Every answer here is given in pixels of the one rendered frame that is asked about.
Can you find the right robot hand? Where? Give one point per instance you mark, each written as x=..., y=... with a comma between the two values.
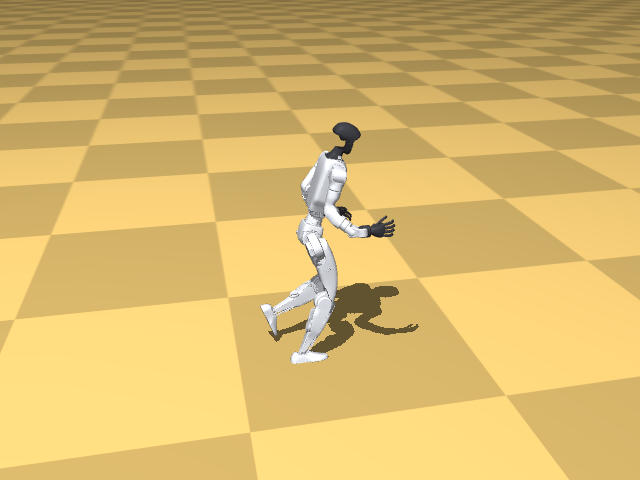
x=378, y=229

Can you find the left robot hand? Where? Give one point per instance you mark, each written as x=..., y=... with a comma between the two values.
x=343, y=211

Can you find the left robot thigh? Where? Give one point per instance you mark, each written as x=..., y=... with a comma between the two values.
x=315, y=282

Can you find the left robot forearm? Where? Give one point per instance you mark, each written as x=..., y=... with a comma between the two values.
x=305, y=199

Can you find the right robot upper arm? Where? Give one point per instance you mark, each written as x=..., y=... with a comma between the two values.
x=337, y=179

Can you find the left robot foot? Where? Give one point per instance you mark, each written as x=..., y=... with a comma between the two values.
x=271, y=319

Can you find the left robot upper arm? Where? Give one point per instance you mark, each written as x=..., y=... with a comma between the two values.
x=305, y=185

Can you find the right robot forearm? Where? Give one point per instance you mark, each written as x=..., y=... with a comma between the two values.
x=342, y=223

